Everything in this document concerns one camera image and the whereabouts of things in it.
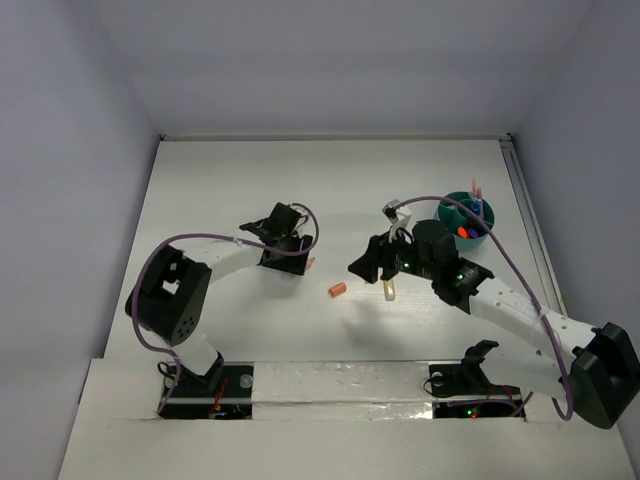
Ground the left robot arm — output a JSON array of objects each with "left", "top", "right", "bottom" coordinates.
[{"left": 125, "top": 202, "right": 320, "bottom": 401}]

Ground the clear uncapped yellow highlighter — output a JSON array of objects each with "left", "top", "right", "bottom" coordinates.
[{"left": 383, "top": 280, "right": 396, "bottom": 302}]

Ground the teal round pen holder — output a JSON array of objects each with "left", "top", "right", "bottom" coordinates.
[{"left": 434, "top": 191, "right": 495, "bottom": 252}]

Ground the orange highlighter cap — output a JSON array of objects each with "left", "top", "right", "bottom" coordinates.
[{"left": 328, "top": 282, "right": 347, "bottom": 298}]

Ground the clear spray bottle blue cap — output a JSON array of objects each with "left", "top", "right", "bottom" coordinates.
[{"left": 470, "top": 199, "right": 483, "bottom": 216}]

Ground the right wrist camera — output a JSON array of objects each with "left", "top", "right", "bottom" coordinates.
[{"left": 382, "top": 199, "right": 412, "bottom": 242}]

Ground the purple capped black highlighter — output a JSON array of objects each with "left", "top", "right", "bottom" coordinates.
[{"left": 467, "top": 227, "right": 486, "bottom": 239}]

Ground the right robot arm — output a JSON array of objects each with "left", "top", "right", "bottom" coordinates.
[{"left": 348, "top": 220, "right": 639, "bottom": 429}]

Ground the purple cable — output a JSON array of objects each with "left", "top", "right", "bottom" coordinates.
[
  {"left": 394, "top": 195, "right": 575, "bottom": 421},
  {"left": 130, "top": 202, "right": 321, "bottom": 416}
]

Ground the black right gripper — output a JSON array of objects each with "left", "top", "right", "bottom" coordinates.
[{"left": 346, "top": 224, "right": 438, "bottom": 284}]

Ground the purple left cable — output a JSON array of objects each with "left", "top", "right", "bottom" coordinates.
[{"left": 130, "top": 202, "right": 321, "bottom": 416}]

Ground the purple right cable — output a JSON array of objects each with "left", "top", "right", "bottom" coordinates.
[{"left": 394, "top": 195, "right": 575, "bottom": 421}]

